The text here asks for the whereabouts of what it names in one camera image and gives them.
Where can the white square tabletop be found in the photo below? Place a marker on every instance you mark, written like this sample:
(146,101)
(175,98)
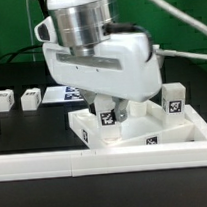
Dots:
(140,130)

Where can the white sheet with AprilTags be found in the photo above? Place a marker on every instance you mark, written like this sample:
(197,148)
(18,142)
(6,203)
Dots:
(61,94)

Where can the white L-shaped obstacle fence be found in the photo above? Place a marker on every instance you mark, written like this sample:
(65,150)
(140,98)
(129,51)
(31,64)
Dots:
(102,161)

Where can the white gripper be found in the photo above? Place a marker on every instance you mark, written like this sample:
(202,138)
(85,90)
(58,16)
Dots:
(123,66)

